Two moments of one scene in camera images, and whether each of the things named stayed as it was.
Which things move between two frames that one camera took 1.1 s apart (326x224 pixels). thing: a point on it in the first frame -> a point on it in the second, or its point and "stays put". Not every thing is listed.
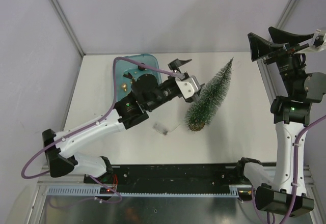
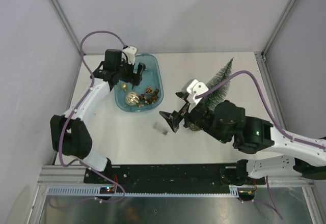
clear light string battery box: (161, 128) stays put
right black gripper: (281, 36) -> (173, 118)
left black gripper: (174, 64) -> (134, 79)
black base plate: (169, 174) stays put
